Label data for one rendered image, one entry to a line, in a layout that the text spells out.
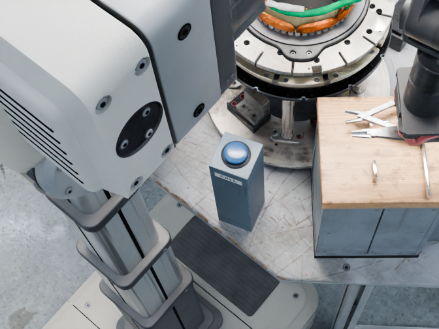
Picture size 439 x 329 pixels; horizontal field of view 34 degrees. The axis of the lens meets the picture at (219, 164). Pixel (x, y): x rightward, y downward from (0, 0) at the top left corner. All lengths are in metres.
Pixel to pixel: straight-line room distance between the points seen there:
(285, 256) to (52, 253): 1.08
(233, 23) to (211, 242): 1.58
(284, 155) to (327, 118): 0.28
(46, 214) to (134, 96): 2.02
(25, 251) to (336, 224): 1.32
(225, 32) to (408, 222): 0.88
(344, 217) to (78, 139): 0.88
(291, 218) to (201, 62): 1.05
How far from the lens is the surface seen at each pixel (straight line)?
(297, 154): 1.46
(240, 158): 1.19
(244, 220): 1.37
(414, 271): 1.42
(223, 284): 1.93
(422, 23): 0.84
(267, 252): 1.41
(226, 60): 0.43
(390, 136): 1.06
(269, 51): 1.23
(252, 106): 1.47
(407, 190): 1.16
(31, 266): 2.33
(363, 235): 1.30
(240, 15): 0.42
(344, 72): 1.26
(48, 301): 2.28
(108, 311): 1.96
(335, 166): 1.16
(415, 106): 0.96
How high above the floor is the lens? 2.12
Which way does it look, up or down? 65 degrees down
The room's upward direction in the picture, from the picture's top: 9 degrees counter-clockwise
